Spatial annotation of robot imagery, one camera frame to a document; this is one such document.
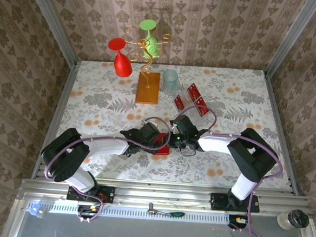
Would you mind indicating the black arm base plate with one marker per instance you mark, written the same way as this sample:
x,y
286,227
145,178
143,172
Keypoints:
x,y
109,193
217,202

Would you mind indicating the red wine glass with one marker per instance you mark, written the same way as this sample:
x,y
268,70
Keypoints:
x,y
122,65

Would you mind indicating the aluminium side rail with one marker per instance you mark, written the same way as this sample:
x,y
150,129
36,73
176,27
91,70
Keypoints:
x,y
63,95
275,110

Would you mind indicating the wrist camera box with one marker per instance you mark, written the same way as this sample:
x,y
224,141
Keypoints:
x,y
173,126
152,122

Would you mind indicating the cup with black lid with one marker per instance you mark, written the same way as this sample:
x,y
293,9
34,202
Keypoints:
x,y
298,218

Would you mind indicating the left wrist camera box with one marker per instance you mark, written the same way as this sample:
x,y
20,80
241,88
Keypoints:
x,y
152,122

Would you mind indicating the clear glass cup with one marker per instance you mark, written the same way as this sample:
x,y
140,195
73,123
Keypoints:
x,y
169,81

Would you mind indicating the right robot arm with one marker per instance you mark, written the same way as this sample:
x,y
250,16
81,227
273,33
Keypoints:
x,y
253,155

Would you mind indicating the floral tablecloth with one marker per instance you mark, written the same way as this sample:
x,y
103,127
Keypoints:
x,y
101,79

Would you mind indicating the red card box tray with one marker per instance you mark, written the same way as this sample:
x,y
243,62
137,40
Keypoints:
x,y
163,151

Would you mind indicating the clear acrylic card stand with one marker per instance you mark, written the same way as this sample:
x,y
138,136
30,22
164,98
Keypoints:
x,y
191,106

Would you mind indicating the black connector board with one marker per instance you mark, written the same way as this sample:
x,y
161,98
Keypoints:
x,y
233,220
86,209

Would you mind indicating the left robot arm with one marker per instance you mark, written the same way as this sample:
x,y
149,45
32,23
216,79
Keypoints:
x,y
104,148

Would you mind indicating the aluminium frame post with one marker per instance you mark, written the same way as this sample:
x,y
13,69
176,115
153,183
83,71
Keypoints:
x,y
291,38
52,21

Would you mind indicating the grey metal tray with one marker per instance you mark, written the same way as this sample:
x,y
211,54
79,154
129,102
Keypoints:
x,y
152,234

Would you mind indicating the red gold-print card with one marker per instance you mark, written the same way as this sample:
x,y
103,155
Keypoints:
x,y
194,90
202,107
179,102

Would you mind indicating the aluminium front rail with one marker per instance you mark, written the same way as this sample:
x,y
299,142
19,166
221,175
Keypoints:
x,y
163,194

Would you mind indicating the green wine glass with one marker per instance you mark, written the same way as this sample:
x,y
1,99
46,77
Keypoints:
x,y
149,46

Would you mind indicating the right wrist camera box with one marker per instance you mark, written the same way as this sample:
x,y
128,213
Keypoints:
x,y
173,126

